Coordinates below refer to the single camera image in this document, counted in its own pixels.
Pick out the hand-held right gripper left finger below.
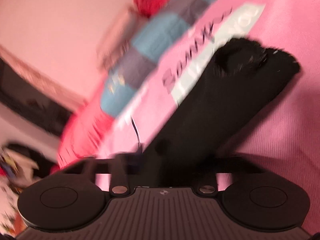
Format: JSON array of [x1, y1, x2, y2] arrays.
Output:
[[59, 154, 144, 197]]

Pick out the black pants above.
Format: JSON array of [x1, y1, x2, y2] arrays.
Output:
[[139, 37, 300, 188]]

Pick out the red blanket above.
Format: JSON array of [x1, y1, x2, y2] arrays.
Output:
[[55, 80, 117, 177]]

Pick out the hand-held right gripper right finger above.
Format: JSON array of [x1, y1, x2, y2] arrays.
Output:
[[199, 155, 267, 196]]

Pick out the pink printed blanket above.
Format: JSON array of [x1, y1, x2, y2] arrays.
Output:
[[95, 0, 320, 200]]

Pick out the blue grey striped pillow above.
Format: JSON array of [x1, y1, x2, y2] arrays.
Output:
[[99, 0, 235, 118]]

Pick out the pink grey pillow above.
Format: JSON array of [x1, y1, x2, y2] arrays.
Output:
[[96, 5, 150, 69]]

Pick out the hanging clothes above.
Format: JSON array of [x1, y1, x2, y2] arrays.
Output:
[[0, 142, 42, 233]]

